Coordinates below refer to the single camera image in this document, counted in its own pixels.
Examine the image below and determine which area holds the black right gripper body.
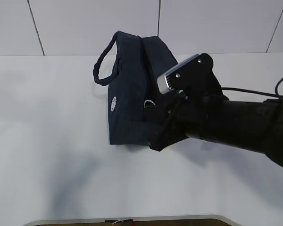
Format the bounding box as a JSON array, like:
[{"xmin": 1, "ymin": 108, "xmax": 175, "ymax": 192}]
[{"xmin": 148, "ymin": 90, "xmax": 203, "ymax": 152}]

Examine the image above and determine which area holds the dark navy lunch bag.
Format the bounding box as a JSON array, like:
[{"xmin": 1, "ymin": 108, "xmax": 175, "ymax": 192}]
[{"xmin": 93, "ymin": 31, "xmax": 178, "ymax": 145}]

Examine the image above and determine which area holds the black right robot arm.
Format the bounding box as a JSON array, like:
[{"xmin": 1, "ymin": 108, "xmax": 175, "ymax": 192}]
[{"xmin": 145, "ymin": 53, "xmax": 283, "ymax": 167}]

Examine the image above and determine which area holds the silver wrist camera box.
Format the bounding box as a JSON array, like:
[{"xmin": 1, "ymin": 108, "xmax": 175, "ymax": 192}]
[{"xmin": 157, "ymin": 53, "xmax": 213, "ymax": 94}]

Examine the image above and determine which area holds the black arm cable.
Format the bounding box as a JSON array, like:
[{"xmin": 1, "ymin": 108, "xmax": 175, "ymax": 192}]
[{"xmin": 220, "ymin": 68, "xmax": 283, "ymax": 97}]

